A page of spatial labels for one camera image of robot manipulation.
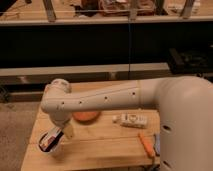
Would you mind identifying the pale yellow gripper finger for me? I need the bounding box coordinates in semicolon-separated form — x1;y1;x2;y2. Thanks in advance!
62;124;74;139

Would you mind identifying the black boxed eraser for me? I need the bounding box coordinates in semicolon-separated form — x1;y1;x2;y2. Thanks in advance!
39;127;63;152

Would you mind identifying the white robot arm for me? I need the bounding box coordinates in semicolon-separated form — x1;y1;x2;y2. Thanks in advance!
41;76;213;171

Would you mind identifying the orange wooden bowl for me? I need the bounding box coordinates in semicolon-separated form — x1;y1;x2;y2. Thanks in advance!
73;111;99;122

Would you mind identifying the small white bottle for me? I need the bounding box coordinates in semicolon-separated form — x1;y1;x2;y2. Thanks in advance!
112;113;148;128

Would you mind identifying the blue sponge block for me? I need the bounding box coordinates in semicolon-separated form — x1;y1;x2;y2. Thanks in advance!
154;134;160;156

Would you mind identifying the black box on shelf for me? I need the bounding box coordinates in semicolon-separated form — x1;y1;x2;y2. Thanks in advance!
167;48;213;74

